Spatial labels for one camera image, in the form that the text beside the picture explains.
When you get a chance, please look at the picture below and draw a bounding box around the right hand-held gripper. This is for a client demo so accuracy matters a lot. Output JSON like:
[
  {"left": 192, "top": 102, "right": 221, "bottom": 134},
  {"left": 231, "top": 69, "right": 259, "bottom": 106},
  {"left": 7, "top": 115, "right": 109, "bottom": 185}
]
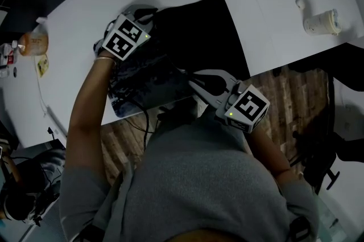
[{"left": 187, "top": 69, "right": 271, "bottom": 134}]

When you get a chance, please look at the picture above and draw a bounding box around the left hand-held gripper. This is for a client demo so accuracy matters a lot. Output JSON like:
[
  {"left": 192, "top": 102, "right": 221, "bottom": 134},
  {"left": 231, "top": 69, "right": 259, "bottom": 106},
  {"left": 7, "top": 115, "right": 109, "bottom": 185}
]
[{"left": 101, "top": 3, "right": 159, "bottom": 61}]

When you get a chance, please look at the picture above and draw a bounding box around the anime print desk mat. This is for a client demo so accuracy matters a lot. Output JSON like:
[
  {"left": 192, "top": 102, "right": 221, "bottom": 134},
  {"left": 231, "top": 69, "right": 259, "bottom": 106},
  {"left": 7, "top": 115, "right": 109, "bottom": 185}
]
[{"left": 107, "top": 0, "right": 251, "bottom": 119}]

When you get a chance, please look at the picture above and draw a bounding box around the person's right forearm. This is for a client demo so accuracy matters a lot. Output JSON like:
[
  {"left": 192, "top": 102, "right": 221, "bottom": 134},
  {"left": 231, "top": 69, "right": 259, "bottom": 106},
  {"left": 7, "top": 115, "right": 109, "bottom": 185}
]
[{"left": 247, "top": 126, "right": 291, "bottom": 179}]

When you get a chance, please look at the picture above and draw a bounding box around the person's left forearm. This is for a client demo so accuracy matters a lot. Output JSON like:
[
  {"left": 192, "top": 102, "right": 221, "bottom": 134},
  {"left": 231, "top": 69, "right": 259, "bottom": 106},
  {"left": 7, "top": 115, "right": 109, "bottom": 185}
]
[{"left": 65, "top": 57, "right": 117, "bottom": 176}]

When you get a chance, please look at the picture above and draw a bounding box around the person's grey shirt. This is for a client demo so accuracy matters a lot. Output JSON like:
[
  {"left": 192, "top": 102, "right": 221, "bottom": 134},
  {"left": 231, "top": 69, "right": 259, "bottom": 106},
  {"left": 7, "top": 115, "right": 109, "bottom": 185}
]
[{"left": 58, "top": 109, "right": 321, "bottom": 242}]

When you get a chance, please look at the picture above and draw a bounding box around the yellow card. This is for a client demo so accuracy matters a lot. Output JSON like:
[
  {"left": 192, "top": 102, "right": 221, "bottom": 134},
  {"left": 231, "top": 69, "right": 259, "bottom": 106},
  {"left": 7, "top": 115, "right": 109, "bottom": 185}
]
[{"left": 36, "top": 54, "right": 49, "bottom": 78}]

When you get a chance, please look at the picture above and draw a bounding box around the large orange drink bottle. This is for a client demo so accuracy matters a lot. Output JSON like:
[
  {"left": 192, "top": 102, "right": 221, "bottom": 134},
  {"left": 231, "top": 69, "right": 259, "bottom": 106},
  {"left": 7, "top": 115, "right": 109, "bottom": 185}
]
[{"left": 17, "top": 31, "right": 49, "bottom": 57}]

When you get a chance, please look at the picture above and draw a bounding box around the black office chair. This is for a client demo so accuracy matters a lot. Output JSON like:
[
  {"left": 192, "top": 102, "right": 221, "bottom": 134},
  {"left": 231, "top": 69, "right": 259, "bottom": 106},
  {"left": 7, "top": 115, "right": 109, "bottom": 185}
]
[
  {"left": 292, "top": 121, "right": 364, "bottom": 195},
  {"left": 272, "top": 43, "right": 364, "bottom": 93}
]

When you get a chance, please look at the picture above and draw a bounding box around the cream thermos cup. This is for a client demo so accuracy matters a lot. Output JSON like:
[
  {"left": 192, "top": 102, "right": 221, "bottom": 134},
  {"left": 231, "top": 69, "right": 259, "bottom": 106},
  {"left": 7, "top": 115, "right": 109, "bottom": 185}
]
[{"left": 303, "top": 9, "right": 341, "bottom": 36}]

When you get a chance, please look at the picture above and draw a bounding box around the white power strip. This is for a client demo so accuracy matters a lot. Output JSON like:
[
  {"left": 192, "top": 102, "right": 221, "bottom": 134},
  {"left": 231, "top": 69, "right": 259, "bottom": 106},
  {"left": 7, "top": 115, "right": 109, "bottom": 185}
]
[{"left": 47, "top": 105, "right": 68, "bottom": 137}]

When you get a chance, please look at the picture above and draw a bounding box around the thin wrist bracelet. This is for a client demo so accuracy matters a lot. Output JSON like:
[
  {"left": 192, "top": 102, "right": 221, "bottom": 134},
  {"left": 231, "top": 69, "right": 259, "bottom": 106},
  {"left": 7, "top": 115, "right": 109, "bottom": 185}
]
[{"left": 93, "top": 55, "right": 117, "bottom": 64}]

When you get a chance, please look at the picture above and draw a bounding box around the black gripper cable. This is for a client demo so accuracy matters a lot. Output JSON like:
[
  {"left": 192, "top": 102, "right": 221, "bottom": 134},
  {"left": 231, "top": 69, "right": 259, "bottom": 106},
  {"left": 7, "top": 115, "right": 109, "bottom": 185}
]
[{"left": 109, "top": 67, "right": 168, "bottom": 150}]

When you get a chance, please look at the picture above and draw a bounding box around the black shoulder strap buckle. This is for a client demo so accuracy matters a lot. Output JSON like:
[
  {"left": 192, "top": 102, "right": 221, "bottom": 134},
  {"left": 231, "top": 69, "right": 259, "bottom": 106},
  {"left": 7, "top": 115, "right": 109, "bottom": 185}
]
[
  {"left": 81, "top": 223, "right": 106, "bottom": 242},
  {"left": 291, "top": 216, "right": 312, "bottom": 241}
]

